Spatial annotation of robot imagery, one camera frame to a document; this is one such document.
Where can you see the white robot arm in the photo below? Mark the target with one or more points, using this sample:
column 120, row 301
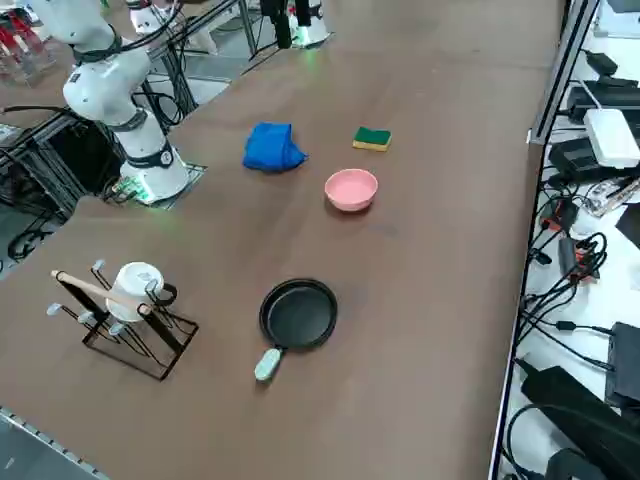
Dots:
column 320, row 27
column 100, row 90

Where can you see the pink bowl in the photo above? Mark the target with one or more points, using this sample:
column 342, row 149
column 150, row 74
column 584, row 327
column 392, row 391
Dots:
column 350, row 195

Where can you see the blue cloth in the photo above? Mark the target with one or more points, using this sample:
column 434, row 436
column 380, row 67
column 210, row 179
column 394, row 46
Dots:
column 270, row 147

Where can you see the clear acrylic shelf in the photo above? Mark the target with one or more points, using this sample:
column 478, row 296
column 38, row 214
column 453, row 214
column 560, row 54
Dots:
column 25, row 55

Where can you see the white mug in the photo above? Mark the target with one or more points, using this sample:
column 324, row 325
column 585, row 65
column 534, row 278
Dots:
column 135, row 280

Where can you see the small black power adapter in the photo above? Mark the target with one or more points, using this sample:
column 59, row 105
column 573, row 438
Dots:
column 602, row 62

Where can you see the long black device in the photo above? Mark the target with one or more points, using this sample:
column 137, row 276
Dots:
column 617, row 95

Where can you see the red and black connector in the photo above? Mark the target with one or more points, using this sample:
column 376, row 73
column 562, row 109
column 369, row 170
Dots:
column 560, row 215

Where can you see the white plastic box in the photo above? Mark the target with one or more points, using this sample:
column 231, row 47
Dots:
column 612, row 137

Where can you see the clear plastic packet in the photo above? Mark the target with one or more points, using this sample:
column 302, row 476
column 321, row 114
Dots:
column 612, row 195

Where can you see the slim black power adapter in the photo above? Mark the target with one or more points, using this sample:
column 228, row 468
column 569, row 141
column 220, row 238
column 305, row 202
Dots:
column 567, row 257

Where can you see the large black adapter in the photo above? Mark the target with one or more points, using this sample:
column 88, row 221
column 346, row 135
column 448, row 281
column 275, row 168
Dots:
column 565, row 395

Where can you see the black rectangular box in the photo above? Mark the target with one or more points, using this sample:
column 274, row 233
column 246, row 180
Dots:
column 625, row 365

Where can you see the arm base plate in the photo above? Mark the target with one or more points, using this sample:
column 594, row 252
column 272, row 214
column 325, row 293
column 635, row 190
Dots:
column 192, row 172
column 325, row 39

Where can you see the black metal frame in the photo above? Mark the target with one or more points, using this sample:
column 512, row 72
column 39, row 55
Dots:
column 75, row 160

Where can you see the aluminium frame post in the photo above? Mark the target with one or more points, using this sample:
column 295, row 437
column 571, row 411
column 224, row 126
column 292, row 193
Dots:
column 561, row 70

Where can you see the aluminium edge rail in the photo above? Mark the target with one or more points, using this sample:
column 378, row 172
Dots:
column 50, row 444

